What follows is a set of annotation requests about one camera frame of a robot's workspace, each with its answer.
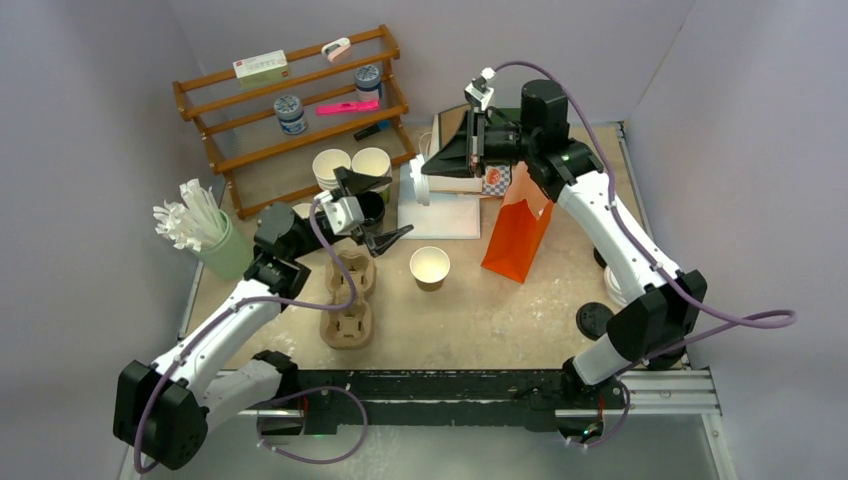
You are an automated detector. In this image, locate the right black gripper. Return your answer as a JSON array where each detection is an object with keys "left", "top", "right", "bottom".
[{"left": 424, "top": 107, "right": 540, "bottom": 180}]

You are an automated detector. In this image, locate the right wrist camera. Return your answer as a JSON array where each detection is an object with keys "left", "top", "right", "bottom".
[{"left": 464, "top": 67, "right": 496, "bottom": 112}]

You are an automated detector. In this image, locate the green straw holder cup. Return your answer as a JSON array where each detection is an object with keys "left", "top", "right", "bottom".
[{"left": 194, "top": 211, "right": 254, "bottom": 280}]

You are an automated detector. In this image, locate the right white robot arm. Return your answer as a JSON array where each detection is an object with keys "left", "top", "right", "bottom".
[{"left": 421, "top": 77, "right": 707, "bottom": 407}]

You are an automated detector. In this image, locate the black lid stack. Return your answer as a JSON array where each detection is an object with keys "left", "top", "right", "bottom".
[{"left": 646, "top": 349, "right": 685, "bottom": 371}]

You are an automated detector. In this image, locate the white pink clip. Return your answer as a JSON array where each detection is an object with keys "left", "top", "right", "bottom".
[{"left": 321, "top": 37, "right": 352, "bottom": 64}]

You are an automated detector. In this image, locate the blue checkered paper bag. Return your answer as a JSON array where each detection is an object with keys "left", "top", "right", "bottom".
[{"left": 481, "top": 165, "right": 512, "bottom": 198}]

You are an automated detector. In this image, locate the pulp cup carrier tray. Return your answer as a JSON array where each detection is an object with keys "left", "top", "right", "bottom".
[{"left": 319, "top": 249, "right": 377, "bottom": 350}]

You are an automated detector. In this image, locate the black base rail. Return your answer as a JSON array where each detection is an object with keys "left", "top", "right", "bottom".
[{"left": 139, "top": 367, "right": 723, "bottom": 439}]

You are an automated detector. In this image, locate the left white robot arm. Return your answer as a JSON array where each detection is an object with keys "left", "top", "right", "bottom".
[{"left": 113, "top": 167, "right": 413, "bottom": 475}]

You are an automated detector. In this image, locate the white cup stack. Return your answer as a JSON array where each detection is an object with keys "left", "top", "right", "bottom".
[
  {"left": 312, "top": 149, "right": 351, "bottom": 190},
  {"left": 351, "top": 147, "right": 392, "bottom": 177}
]

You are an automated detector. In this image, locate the blue white jar right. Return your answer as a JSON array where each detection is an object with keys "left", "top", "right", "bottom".
[{"left": 353, "top": 64, "right": 383, "bottom": 102}]

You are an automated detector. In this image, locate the wooden shelf rack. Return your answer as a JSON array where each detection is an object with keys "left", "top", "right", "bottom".
[{"left": 172, "top": 25, "right": 416, "bottom": 219}]

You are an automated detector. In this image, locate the white green box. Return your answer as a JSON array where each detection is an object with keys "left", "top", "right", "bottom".
[{"left": 232, "top": 50, "right": 290, "bottom": 90}]

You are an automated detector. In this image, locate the blue white jar left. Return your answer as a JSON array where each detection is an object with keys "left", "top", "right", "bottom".
[{"left": 273, "top": 95, "right": 308, "bottom": 135}]

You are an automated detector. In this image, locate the pink marker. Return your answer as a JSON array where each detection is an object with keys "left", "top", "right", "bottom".
[{"left": 315, "top": 99, "right": 381, "bottom": 116}]

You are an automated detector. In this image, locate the black blue marker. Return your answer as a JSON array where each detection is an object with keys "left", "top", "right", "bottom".
[{"left": 353, "top": 120, "right": 391, "bottom": 142}]

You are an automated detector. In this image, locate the black paper cup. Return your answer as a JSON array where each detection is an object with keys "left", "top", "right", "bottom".
[{"left": 357, "top": 191, "right": 386, "bottom": 235}]

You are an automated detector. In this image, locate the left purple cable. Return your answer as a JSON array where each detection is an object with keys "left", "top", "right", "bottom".
[{"left": 132, "top": 198, "right": 370, "bottom": 475}]

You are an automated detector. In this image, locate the green paper bag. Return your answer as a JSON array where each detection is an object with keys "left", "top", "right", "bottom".
[{"left": 437, "top": 104, "right": 520, "bottom": 147}]

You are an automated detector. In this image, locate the blue white jar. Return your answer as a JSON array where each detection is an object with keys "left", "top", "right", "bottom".
[
  {"left": 273, "top": 95, "right": 308, "bottom": 135},
  {"left": 353, "top": 64, "right": 383, "bottom": 102}
]

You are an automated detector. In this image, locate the white cup lid picked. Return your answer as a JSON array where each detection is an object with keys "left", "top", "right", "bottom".
[{"left": 409, "top": 154, "right": 430, "bottom": 206}]

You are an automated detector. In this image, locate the white cup lid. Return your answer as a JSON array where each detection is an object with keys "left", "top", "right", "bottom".
[{"left": 604, "top": 267, "right": 627, "bottom": 308}]

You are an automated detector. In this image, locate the orange paper bag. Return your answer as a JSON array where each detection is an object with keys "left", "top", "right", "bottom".
[{"left": 481, "top": 162, "right": 554, "bottom": 283}]

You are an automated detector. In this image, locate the purple cable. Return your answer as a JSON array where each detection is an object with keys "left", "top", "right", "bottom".
[
  {"left": 493, "top": 60, "right": 798, "bottom": 452},
  {"left": 132, "top": 198, "right": 370, "bottom": 475}
]

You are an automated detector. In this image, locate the left white cup stack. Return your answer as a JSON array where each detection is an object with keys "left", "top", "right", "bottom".
[{"left": 312, "top": 149, "right": 351, "bottom": 190}]

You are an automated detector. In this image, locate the brown paper cup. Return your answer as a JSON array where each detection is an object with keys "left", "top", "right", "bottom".
[
  {"left": 292, "top": 203, "right": 312, "bottom": 219},
  {"left": 409, "top": 246, "right": 451, "bottom": 292}
]

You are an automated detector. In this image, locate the black cup lid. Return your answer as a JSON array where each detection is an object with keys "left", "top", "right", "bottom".
[
  {"left": 575, "top": 302, "right": 613, "bottom": 341},
  {"left": 593, "top": 248, "right": 607, "bottom": 269}
]

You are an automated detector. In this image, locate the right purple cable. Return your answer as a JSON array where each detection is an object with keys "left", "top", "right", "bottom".
[{"left": 493, "top": 60, "right": 798, "bottom": 452}]

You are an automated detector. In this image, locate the right white cup stack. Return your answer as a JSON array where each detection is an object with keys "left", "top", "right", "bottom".
[{"left": 351, "top": 147, "right": 392, "bottom": 177}]

